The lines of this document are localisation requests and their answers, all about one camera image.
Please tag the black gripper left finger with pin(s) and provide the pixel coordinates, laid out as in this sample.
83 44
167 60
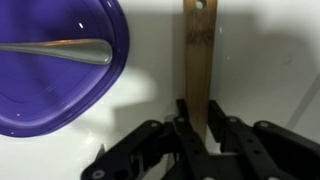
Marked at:
186 140

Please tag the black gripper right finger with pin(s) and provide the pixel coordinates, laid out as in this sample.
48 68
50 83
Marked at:
246 143

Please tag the wooden spatula with hole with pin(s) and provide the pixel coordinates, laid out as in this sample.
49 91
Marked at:
200 66

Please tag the purple plastic lid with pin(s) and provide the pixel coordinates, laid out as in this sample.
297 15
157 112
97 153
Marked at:
50 93

